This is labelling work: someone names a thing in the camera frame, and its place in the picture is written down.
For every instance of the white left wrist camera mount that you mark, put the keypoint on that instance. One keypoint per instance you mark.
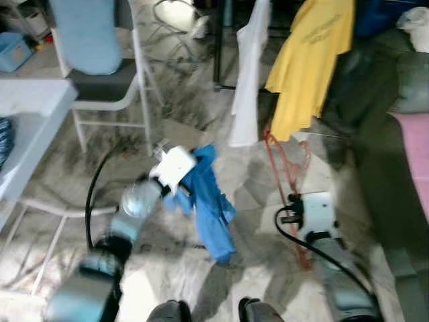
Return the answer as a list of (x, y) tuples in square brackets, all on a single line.
[(173, 168)]

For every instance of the light blue plastic table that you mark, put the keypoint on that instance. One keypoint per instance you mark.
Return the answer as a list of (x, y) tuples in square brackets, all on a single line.
[(27, 107)]

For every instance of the blue plaid garment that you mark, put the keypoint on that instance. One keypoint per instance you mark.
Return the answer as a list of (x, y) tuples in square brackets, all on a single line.
[(5, 144)]

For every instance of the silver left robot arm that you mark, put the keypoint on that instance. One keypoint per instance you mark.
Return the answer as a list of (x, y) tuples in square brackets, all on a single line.
[(134, 208)]

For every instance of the grey white folding chair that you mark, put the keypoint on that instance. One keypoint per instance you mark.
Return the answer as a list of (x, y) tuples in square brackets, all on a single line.
[(100, 84)]

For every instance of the light blue pillow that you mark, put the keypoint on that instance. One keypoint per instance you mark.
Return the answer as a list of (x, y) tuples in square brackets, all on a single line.
[(87, 33)]

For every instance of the silver robot right leg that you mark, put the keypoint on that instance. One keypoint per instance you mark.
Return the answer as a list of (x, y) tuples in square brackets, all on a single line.
[(261, 314)]

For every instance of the white garment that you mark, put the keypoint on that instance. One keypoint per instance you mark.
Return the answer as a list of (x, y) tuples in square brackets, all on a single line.
[(248, 87)]

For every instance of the silver robot leg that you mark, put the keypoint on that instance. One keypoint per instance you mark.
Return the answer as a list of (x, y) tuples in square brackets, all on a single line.
[(261, 314), (167, 314)]

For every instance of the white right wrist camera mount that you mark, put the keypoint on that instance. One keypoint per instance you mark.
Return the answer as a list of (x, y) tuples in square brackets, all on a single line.
[(318, 215)]

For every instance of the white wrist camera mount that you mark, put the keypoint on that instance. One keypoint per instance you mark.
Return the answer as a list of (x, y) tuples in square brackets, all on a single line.
[(318, 215), (173, 168)]

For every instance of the yellow garment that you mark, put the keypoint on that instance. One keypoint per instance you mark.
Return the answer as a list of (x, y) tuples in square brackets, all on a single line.
[(312, 60)]

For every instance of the dark grey sofa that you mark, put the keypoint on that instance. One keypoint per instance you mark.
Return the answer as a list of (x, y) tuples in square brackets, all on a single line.
[(395, 80)]

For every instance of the navy blue cushion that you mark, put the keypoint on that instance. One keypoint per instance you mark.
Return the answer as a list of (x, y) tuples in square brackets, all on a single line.
[(382, 17)]

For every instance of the black drying rack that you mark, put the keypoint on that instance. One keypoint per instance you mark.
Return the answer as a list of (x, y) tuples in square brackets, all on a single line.
[(218, 47)]

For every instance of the blue plastic basket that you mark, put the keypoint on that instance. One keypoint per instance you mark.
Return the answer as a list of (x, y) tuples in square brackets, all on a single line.
[(13, 54)]

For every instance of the white crumpled cloth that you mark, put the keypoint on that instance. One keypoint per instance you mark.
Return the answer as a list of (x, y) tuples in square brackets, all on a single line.
[(415, 30)]

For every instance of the pink mattress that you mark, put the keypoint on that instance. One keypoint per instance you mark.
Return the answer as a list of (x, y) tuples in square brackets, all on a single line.
[(415, 161)]

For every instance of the silver robot left leg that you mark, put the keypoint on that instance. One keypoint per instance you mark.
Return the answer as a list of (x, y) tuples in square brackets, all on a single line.
[(167, 314)]

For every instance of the white baby bouncer frame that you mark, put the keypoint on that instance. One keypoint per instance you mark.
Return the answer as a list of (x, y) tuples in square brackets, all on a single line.
[(175, 15)]

